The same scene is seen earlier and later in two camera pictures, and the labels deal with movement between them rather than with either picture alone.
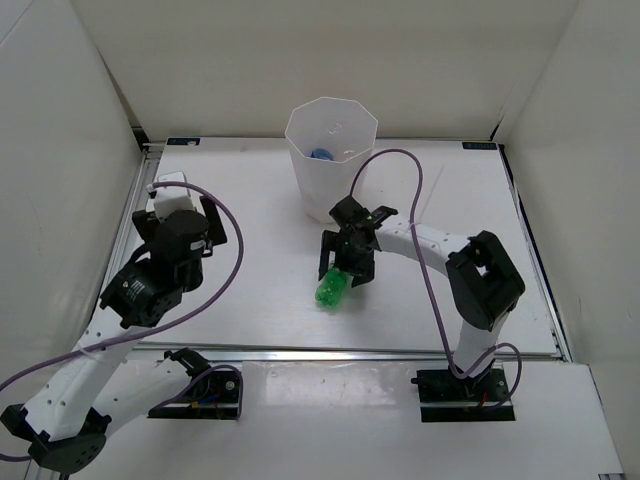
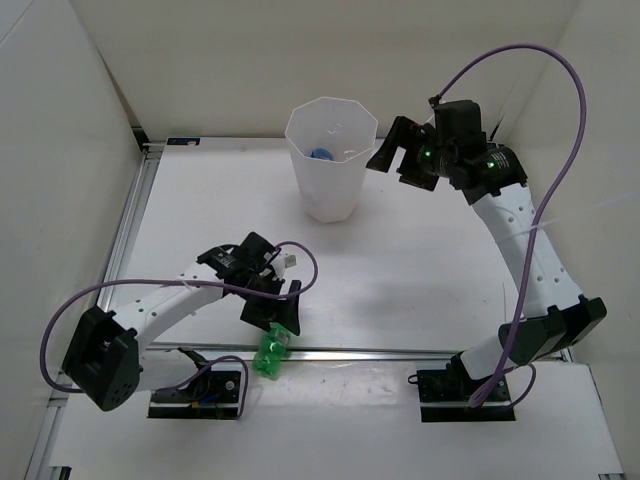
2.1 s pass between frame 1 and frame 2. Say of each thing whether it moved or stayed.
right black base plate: stayed
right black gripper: moved
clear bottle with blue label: stayed
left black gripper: moved
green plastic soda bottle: moved
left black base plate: stayed
